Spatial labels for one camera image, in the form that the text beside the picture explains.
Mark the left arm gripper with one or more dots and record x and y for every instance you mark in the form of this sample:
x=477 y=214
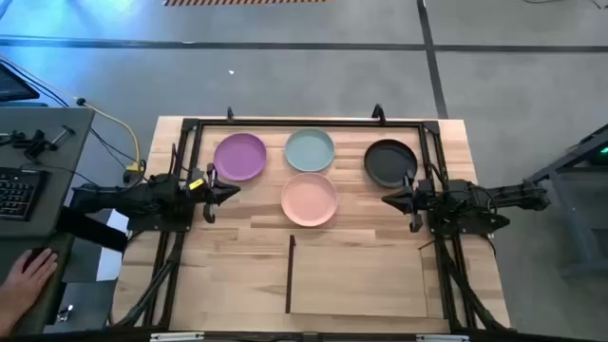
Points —
x=209 y=192

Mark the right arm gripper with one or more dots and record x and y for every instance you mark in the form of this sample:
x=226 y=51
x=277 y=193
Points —
x=420 y=197

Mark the purple plate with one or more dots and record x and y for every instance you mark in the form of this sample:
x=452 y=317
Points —
x=240 y=157

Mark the black plate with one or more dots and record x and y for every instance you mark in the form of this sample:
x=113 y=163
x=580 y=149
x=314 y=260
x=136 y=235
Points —
x=389 y=161

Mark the pink plate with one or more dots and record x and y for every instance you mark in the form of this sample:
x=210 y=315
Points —
x=309 y=199

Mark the light blue plate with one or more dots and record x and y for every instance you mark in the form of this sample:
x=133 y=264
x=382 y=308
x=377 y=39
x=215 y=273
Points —
x=309 y=150

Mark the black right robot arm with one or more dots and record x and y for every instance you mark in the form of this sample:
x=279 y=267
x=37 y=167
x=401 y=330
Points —
x=475 y=199

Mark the small black clamp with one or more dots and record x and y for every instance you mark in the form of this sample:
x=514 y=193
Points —
x=230 y=114

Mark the large black clamp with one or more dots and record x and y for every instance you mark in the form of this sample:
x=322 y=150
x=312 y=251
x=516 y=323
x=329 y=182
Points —
x=378 y=114

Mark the yellow plug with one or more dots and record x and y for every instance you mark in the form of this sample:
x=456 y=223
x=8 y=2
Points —
x=135 y=167

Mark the white paper sheet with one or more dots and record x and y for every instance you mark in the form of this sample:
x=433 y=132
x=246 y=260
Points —
x=109 y=263

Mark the grey side desk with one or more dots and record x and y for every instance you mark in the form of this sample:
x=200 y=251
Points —
x=71 y=142

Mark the grey equipment cart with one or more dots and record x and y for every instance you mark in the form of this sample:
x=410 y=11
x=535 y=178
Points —
x=584 y=148

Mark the black hand tool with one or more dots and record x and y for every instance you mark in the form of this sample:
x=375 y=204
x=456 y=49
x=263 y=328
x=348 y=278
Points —
x=35 y=142

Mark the black computer mouse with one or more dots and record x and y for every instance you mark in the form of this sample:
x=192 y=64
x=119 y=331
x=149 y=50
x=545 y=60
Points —
x=37 y=252

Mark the small shiny metal clip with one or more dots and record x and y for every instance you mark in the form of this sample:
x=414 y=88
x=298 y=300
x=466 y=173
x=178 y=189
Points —
x=65 y=313

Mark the black keyboard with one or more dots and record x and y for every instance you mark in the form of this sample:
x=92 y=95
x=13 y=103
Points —
x=19 y=194

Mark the person's hand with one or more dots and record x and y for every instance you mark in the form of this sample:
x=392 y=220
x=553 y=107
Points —
x=26 y=285

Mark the black monitor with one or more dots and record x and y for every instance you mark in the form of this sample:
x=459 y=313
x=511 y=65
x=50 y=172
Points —
x=14 y=85

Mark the black metal rig frame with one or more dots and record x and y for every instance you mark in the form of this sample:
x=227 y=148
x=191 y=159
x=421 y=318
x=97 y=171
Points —
x=309 y=124

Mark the silver metal bracket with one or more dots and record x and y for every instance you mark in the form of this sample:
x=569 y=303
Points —
x=176 y=336
x=442 y=338

